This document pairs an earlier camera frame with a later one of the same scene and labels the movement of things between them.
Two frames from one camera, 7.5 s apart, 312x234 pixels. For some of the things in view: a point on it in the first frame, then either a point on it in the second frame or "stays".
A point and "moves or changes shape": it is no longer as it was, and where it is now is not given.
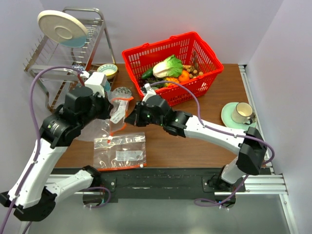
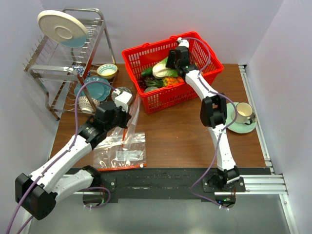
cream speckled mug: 242,113 stays
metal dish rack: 59,68 stays
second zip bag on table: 120,151 stays
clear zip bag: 119,98 moves or changes shape
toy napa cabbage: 170,67 stays
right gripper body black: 144,117 -> 171,63
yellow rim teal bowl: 110,70 stays
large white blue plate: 63,29 stays
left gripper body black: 100,108 -> 120,120
